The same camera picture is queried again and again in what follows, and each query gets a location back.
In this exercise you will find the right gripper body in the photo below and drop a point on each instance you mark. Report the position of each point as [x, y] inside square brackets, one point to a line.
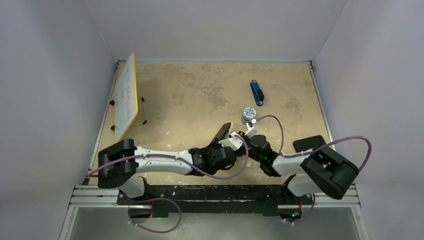
[247, 141]

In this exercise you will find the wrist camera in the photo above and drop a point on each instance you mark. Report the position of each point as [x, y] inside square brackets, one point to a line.
[252, 128]
[233, 141]

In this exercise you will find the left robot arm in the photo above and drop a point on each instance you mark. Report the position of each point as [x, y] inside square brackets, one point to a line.
[119, 164]

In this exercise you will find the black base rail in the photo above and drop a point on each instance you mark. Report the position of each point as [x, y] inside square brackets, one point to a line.
[162, 200]

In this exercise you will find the metal whiteboard stand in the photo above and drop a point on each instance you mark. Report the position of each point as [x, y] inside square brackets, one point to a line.
[142, 100]

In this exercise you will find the blue stapler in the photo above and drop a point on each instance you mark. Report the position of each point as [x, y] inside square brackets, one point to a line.
[257, 93]

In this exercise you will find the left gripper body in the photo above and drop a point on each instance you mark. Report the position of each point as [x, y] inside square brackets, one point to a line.
[213, 147]

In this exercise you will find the black smartphone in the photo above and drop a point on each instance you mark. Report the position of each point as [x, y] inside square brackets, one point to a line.
[223, 133]

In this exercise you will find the blue white jar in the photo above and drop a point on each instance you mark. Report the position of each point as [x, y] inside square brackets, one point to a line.
[248, 114]

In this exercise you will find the yellow framed whiteboard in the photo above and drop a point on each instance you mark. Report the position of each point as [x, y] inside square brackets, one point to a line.
[125, 99]

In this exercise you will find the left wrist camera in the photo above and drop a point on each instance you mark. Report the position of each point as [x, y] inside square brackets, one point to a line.
[233, 141]

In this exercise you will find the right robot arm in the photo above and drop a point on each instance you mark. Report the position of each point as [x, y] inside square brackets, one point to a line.
[314, 168]

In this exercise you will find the black square pad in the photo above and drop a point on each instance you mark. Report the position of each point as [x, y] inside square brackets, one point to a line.
[308, 143]

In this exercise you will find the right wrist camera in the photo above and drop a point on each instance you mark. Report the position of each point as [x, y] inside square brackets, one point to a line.
[252, 128]

